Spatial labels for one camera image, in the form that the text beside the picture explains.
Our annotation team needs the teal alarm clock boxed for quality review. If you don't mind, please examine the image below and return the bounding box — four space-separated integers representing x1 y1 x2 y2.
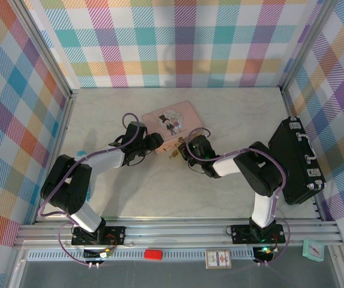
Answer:
302 239 324 261

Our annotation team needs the grey slotted cable duct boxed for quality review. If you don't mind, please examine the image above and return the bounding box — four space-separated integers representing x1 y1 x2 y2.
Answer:
27 250 276 262

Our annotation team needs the black power connector module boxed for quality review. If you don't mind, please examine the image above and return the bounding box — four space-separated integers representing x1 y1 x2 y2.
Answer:
83 248 113 260
252 245 274 260

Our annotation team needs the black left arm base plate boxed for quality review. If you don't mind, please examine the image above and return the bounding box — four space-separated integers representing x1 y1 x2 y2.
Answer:
71 226 126 247

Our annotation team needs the black hard suitcase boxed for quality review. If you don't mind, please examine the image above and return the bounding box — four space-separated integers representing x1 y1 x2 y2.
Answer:
268 116 328 206

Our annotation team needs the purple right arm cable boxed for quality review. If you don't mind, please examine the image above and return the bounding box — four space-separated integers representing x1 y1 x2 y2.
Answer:
185 127 292 267

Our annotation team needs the small framed label card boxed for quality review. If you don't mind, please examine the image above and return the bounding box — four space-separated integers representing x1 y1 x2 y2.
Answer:
204 249 233 270

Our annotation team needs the aluminium frame corner post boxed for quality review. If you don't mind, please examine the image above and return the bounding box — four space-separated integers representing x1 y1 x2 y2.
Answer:
8 0 79 100
279 0 340 94

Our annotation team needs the teal plastic cylinder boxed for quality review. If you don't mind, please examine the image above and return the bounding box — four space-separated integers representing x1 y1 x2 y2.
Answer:
75 148 92 199

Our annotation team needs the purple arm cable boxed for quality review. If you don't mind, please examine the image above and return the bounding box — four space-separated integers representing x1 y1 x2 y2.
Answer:
185 127 292 267
38 112 147 268

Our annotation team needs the red plastic block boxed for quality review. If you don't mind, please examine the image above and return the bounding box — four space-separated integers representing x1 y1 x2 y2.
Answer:
144 248 164 260

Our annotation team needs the pink tin box with cartoon couple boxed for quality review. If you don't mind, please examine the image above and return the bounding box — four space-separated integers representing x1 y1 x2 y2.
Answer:
141 101 205 156

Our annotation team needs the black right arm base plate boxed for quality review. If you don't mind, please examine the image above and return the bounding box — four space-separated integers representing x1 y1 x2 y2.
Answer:
230 224 286 245

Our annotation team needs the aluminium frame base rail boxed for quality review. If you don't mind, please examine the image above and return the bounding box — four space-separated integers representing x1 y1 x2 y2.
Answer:
13 217 344 250

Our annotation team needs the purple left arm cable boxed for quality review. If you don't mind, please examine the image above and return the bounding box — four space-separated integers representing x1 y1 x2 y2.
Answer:
38 112 147 268

